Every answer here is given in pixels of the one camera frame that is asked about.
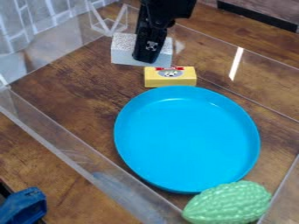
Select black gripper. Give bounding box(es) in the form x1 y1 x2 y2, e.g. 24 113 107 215
132 0 198 64

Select white speckled foam block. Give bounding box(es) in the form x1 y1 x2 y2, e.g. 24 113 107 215
111 32 174 67

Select yellow rectangular box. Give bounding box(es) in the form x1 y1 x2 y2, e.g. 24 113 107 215
144 66 198 88

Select blue round tray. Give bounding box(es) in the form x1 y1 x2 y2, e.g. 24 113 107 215
114 87 261 193

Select white patterned cloth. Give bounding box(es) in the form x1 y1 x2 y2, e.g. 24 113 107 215
0 0 119 55

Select green bumpy gourd toy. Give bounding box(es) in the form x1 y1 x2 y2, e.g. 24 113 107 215
182 180 271 224

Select clear acrylic enclosure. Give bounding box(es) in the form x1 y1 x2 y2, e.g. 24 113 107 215
0 3 299 224

